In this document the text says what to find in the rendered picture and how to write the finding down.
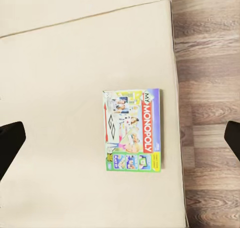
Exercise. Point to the board game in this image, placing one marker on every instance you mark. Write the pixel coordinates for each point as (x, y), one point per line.
(132, 130)

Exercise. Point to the bed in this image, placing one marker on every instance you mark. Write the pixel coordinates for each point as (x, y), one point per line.
(56, 59)

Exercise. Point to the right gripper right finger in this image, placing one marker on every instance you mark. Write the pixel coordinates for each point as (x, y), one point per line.
(232, 137)

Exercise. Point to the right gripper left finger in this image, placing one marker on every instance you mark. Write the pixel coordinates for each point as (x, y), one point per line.
(12, 137)

